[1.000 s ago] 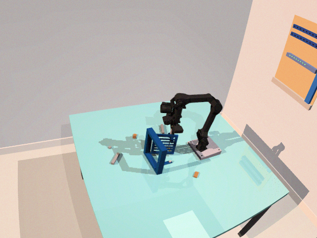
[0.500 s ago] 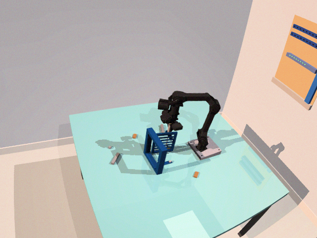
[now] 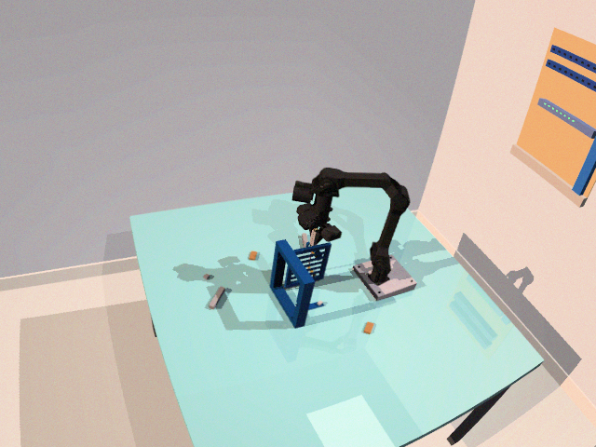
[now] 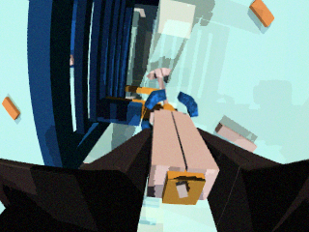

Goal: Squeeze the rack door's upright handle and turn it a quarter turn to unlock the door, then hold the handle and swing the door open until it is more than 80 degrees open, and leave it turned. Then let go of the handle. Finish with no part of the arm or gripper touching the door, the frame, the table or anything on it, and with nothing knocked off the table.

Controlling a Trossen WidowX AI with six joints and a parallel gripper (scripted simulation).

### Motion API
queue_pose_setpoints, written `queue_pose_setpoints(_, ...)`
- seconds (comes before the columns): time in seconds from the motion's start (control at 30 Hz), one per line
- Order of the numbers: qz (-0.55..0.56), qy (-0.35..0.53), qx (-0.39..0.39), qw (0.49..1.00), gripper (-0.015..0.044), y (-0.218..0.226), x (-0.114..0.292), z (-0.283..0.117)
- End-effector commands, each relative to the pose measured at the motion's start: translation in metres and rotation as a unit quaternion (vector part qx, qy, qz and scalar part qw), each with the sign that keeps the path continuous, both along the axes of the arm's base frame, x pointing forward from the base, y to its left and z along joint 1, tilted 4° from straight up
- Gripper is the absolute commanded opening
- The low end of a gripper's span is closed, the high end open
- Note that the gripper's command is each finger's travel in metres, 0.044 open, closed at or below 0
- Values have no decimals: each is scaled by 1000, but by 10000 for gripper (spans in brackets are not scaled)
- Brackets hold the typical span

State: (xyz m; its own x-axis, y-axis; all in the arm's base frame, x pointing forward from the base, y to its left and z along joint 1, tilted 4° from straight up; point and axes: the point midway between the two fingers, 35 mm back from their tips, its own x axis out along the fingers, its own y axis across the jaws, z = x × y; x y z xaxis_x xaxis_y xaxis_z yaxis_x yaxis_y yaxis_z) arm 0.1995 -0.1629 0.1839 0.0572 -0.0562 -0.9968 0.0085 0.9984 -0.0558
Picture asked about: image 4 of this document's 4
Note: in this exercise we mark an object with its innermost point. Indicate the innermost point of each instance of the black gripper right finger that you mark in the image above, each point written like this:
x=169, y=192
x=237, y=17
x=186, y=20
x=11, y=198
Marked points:
x=252, y=193

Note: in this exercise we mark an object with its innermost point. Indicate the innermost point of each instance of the orange rectangular block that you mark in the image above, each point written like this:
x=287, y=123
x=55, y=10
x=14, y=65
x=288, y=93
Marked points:
x=12, y=111
x=260, y=10

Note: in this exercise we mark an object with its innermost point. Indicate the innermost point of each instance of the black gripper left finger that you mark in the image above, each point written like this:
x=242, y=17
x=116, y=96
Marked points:
x=104, y=196

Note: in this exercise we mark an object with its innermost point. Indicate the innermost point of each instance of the blue slatted square panel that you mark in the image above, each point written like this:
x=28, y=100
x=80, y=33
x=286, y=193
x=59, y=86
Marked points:
x=182, y=170

